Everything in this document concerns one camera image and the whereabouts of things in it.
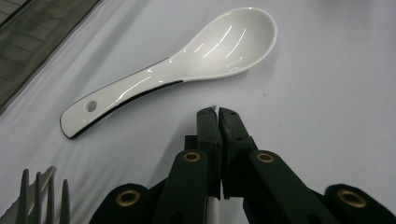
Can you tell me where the transparent grey plastic bin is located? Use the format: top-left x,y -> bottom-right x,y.
0,0 -> 103,115

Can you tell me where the metal table knife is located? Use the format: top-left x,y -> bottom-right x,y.
0,165 -> 57,224

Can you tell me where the white table cover sheet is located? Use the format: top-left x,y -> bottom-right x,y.
0,0 -> 396,224

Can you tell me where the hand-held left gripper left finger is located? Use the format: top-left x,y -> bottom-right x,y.
185,106 -> 224,200

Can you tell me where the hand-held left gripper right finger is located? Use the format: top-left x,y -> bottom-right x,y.
219,106 -> 259,200

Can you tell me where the white ceramic spoon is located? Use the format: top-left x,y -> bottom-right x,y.
59,7 -> 278,140

